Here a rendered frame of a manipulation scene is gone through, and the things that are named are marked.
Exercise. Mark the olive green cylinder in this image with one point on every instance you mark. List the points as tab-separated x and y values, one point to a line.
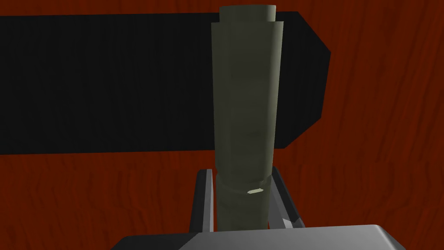
245	104

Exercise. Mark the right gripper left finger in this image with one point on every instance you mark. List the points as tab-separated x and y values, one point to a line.
204	205

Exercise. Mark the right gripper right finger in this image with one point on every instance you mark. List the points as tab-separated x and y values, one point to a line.
282	208

